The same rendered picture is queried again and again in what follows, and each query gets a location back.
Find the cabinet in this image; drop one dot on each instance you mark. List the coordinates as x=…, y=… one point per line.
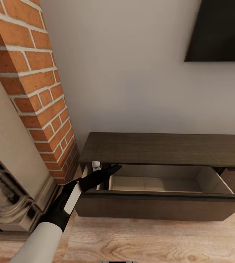
x=163, y=176

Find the wall mounted tv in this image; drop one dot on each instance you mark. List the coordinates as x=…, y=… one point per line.
x=213, y=36

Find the wood fireplace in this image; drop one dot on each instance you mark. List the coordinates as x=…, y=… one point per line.
x=27, y=189

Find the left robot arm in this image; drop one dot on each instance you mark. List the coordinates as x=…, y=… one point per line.
x=42, y=244

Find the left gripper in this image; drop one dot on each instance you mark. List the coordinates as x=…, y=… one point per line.
x=102, y=175

